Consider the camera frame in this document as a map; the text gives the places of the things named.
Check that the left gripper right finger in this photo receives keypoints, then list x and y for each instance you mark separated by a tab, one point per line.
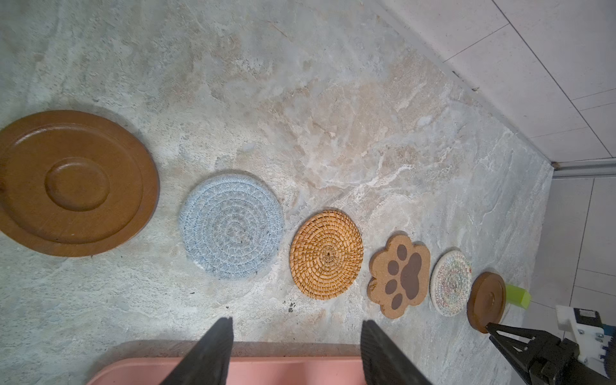
383	362

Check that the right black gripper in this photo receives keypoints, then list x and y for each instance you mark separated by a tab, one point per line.
554	361

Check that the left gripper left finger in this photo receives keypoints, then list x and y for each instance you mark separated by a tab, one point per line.
208	361

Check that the dark wooden coaster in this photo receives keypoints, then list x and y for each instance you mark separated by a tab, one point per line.
487	301
74	184

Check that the cork paw coaster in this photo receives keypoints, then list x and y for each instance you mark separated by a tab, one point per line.
400	275

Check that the white multicolour woven coaster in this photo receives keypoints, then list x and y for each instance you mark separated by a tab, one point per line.
451	283

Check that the rattan woven coaster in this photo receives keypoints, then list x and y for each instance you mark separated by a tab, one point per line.
326	255

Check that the blue woven coaster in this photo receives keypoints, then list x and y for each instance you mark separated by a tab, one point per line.
231	225

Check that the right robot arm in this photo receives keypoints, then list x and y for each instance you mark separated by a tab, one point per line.
595	340

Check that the small green cube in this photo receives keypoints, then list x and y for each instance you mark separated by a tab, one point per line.
518	296

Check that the pink silicone tray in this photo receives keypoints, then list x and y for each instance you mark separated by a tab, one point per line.
243	370

